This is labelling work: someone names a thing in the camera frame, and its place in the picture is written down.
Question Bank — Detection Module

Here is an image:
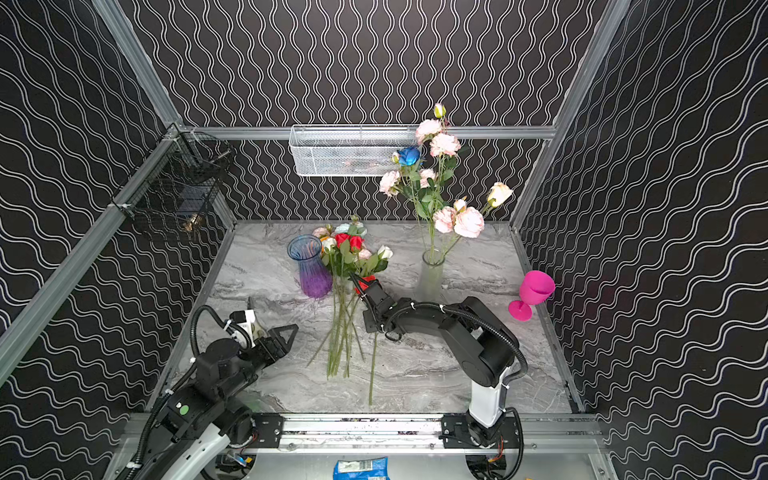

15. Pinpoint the red rose stem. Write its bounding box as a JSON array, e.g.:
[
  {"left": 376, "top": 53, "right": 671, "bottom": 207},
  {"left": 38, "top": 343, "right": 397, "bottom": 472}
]
[{"left": 363, "top": 297, "right": 379, "bottom": 407}]

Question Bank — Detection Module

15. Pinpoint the purple blue glass vase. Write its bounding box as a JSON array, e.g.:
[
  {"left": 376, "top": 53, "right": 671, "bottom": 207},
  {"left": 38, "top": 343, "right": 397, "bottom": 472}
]
[{"left": 287, "top": 235, "right": 333, "bottom": 299}]

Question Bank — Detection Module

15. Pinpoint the frosted clear glass vase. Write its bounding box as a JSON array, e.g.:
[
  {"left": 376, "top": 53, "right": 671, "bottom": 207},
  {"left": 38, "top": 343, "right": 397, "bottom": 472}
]
[{"left": 416, "top": 249, "right": 445, "bottom": 302}]

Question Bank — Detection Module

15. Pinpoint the pink double flower stem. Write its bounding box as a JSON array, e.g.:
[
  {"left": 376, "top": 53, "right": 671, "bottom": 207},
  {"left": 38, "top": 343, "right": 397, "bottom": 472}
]
[{"left": 379, "top": 165, "right": 443, "bottom": 263}]

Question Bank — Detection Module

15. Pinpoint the blue rose flower stem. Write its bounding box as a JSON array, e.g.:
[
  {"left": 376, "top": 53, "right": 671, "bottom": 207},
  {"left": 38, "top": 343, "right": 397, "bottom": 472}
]
[{"left": 389, "top": 146, "right": 434, "bottom": 250}]

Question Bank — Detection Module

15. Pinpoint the pink peony flower stem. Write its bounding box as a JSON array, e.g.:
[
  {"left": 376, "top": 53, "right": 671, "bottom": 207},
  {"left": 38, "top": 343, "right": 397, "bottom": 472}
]
[{"left": 413, "top": 103, "right": 472, "bottom": 259}]

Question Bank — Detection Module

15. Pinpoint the cream rose flower stem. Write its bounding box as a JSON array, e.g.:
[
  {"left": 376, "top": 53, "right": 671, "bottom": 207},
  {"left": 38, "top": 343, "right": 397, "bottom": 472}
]
[{"left": 480, "top": 182, "right": 513, "bottom": 220}]

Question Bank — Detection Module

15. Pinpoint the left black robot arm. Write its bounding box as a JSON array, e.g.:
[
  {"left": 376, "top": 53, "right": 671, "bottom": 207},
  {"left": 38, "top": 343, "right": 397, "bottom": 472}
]
[{"left": 118, "top": 305, "right": 299, "bottom": 479}]

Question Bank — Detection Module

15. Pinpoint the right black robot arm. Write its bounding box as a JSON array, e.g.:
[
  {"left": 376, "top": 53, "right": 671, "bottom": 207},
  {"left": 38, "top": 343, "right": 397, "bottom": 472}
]
[{"left": 350, "top": 274, "right": 528, "bottom": 450}]

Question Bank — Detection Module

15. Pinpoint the red roses bunch stem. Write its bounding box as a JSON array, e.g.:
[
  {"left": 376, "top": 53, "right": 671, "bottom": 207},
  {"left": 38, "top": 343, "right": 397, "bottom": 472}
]
[{"left": 313, "top": 216, "right": 393, "bottom": 378}]

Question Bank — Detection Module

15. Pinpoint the blue snack packet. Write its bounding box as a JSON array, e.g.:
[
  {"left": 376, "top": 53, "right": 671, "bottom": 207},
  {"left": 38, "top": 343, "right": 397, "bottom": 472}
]
[{"left": 333, "top": 457, "right": 389, "bottom": 480}]

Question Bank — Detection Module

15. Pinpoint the magenta plastic goblet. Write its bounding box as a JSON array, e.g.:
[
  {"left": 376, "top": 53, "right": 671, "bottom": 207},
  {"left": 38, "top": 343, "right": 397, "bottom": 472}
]
[{"left": 508, "top": 270, "right": 556, "bottom": 321}]

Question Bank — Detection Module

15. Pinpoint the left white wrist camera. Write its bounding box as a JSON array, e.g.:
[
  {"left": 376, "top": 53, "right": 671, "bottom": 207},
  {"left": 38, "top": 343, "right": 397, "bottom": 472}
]
[{"left": 227, "top": 309, "right": 258, "bottom": 346}]

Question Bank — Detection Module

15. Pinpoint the white wire mesh basket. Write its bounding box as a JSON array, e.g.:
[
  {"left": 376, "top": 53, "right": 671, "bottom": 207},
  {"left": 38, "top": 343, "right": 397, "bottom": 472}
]
[{"left": 288, "top": 124, "right": 416, "bottom": 177}]

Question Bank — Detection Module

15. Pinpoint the black wire basket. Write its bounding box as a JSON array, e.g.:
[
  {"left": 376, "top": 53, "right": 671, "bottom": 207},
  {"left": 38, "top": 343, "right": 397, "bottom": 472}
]
[{"left": 121, "top": 132, "right": 234, "bottom": 244}]

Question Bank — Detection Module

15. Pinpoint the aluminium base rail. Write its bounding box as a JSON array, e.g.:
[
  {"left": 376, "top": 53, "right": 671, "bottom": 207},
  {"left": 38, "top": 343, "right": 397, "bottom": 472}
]
[{"left": 246, "top": 413, "right": 604, "bottom": 454}]

